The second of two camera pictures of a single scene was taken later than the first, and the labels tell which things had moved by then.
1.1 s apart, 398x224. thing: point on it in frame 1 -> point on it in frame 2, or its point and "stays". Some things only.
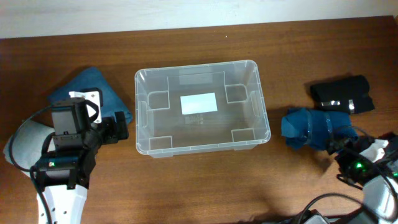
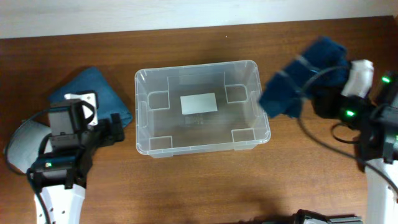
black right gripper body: (352, 164) -> (334, 104)
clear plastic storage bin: (199, 109) stays
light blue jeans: (24, 146) stays
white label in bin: (198, 103) stays
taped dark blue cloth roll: (304, 128) -> (324, 62)
